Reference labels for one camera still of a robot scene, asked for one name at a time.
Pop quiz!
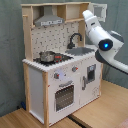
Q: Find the black toy faucet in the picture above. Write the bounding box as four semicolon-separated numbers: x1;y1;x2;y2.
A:
67;33;82;49

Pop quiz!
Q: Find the grey sink basin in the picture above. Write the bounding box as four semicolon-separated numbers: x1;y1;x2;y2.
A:
66;47;93;56

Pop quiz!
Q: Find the red stove knob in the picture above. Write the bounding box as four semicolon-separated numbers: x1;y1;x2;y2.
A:
54;73;60;79
72;66;78;72

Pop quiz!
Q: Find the red left stove knob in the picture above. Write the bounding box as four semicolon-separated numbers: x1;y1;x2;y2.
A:
54;73;60;79

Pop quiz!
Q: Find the wooden toy kitchen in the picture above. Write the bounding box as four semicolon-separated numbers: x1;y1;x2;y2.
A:
20;1;107;127

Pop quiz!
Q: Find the oven door with window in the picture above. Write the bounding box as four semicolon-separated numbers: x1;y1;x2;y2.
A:
55;80;75;111

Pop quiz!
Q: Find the silver cooking pot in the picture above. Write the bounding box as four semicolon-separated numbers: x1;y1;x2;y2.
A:
39;51;55;62

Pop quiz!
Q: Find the red right stove knob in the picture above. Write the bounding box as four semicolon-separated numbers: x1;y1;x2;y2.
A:
72;66;78;72

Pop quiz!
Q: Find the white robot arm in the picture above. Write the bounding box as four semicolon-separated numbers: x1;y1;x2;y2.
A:
83;10;128;74

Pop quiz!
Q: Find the white cabinet door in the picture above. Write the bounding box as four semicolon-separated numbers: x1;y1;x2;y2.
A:
80;56;101;106

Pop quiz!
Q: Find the grey range hood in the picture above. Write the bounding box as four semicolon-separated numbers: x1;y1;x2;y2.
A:
34;5;64;27

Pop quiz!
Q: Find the black stovetop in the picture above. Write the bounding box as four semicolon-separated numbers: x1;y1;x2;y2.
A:
35;53;71;66

